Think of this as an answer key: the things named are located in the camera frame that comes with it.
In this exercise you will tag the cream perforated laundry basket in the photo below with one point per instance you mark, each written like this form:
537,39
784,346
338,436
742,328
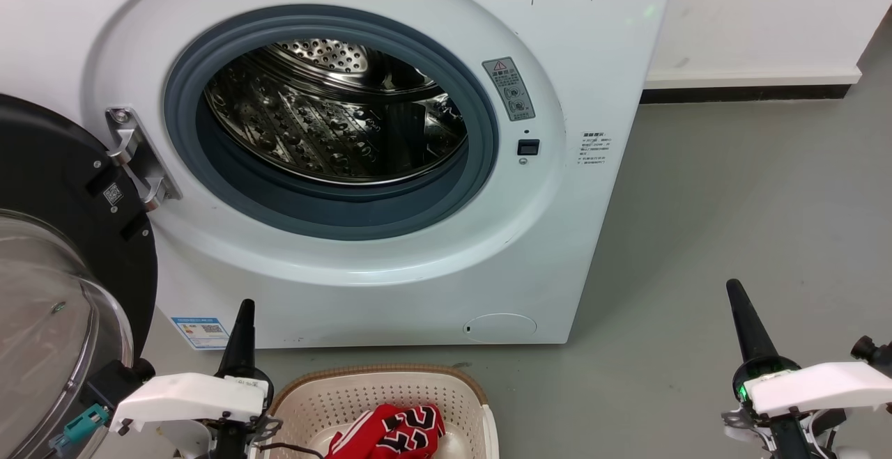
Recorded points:
362,393

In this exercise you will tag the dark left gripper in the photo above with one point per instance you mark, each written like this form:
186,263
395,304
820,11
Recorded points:
233,441

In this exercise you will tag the small text label sticker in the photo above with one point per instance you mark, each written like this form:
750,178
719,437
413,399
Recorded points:
594,149

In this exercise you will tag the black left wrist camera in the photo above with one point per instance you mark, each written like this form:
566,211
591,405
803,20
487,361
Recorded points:
115,382

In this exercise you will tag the white front-load washing machine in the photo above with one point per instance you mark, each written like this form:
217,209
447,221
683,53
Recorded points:
592,236

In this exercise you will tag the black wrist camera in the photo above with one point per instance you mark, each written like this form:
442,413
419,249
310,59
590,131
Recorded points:
874,354
115,382

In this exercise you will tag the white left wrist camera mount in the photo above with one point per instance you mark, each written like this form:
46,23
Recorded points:
181,396

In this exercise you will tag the silver door hinge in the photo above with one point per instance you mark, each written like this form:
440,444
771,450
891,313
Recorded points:
143,166

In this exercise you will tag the grey rubber door gasket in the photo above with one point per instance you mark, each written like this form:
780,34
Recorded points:
327,215

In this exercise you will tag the black round washer door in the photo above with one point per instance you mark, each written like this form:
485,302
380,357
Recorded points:
49,159

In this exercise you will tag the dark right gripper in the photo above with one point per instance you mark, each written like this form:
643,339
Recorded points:
787,434

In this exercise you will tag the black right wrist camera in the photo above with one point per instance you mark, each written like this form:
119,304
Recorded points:
874,354

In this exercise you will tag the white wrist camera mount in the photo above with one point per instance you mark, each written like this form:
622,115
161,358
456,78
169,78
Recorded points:
181,396
822,386

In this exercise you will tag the grey warning label sticker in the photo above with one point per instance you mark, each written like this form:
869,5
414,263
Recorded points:
509,88

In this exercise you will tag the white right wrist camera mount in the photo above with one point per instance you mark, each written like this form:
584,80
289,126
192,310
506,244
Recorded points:
822,386

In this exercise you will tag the blue energy label sticker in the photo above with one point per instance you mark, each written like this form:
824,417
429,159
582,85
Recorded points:
201,333

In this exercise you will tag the red jersey garment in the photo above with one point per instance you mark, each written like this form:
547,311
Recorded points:
390,434

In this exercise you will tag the stainless steel washing machine drum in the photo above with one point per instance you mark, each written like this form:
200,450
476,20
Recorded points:
313,125

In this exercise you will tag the QR code sticker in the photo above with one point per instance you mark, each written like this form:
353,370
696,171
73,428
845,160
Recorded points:
113,194

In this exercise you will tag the round white filter cover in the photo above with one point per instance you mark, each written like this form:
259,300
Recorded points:
500,328

